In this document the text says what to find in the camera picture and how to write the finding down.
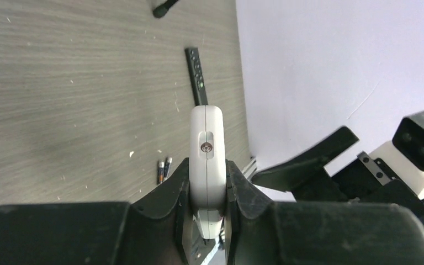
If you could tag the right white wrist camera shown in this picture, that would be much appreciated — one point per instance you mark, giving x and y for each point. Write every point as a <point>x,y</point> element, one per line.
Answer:
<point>404,153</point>

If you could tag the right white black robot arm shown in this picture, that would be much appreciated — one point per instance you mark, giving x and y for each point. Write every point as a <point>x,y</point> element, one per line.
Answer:
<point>364,180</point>

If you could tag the aluminium frame rail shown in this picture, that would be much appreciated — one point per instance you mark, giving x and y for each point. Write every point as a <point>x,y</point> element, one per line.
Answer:
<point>250,169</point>

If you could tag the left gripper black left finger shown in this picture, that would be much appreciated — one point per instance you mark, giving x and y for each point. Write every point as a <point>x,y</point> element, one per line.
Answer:
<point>152,230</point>

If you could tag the black tripod stand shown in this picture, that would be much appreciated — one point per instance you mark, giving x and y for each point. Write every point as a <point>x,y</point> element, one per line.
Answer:
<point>161,10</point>

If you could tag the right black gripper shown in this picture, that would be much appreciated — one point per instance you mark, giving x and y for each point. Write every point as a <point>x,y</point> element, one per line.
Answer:
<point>362,181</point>

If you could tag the dark battery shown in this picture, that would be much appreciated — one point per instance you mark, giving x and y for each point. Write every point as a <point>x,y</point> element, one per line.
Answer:
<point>167,167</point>
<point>160,172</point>

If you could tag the white remote control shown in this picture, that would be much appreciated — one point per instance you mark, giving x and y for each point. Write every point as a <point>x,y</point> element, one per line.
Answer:
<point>207,169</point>

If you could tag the black remote control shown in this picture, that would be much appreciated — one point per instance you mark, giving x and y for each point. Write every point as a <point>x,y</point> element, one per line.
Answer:
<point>196,75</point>

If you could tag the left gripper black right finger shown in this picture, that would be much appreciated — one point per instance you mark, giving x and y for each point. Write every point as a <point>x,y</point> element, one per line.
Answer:
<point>262,231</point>

